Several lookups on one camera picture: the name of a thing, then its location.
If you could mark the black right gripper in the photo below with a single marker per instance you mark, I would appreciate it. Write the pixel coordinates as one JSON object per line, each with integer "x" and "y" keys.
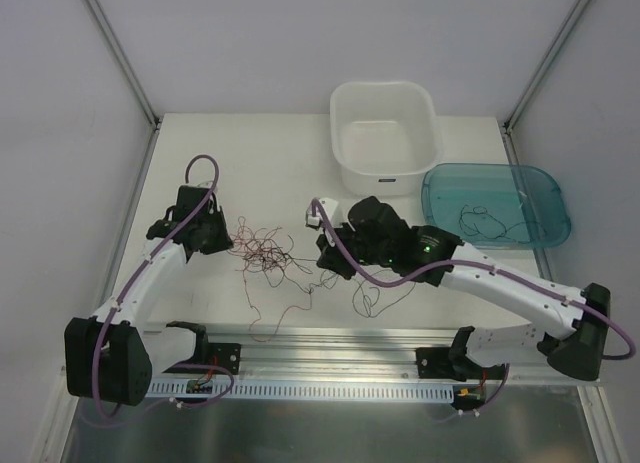
{"x": 334, "y": 250}

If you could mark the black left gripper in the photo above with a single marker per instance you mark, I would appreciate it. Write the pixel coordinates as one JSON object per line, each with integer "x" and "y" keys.
{"x": 216, "y": 233}

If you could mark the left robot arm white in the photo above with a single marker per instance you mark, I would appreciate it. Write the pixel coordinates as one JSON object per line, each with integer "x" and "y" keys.
{"x": 130, "y": 308}

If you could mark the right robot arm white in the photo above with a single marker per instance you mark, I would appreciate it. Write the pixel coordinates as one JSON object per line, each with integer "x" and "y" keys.
{"x": 565, "y": 326}

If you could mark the white plastic tub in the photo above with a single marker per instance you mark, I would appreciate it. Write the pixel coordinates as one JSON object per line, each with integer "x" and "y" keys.
{"x": 385, "y": 136}

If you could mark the teal transparent plastic bin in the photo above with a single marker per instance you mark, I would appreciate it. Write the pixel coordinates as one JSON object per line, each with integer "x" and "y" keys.
{"x": 498, "y": 206}

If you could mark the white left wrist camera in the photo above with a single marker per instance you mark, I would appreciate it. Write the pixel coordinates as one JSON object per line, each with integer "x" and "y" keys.
{"x": 212, "y": 205}

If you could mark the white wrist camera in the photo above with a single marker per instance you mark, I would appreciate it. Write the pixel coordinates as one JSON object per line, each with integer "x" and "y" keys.
{"x": 324, "y": 214}
{"x": 212, "y": 205}

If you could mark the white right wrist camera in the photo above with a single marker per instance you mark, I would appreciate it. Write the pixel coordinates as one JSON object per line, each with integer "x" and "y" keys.
{"x": 324, "y": 214}

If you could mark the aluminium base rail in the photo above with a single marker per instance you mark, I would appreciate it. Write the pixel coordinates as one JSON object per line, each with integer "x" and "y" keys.
{"x": 341, "y": 354}

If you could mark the white slotted cable duct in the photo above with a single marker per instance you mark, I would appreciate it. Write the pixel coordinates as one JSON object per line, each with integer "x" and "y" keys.
{"x": 409, "y": 392}

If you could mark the aluminium frame post left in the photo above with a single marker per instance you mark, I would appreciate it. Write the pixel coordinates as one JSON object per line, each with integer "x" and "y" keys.
{"x": 121, "y": 59}

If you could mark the aluminium frame post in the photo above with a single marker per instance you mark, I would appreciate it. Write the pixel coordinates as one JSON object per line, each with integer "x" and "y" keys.
{"x": 121, "y": 59}
{"x": 560, "y": 40}

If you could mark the aluminium frame post right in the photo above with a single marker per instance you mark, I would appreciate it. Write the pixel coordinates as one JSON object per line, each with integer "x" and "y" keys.
{"x": 560, "y": 40}

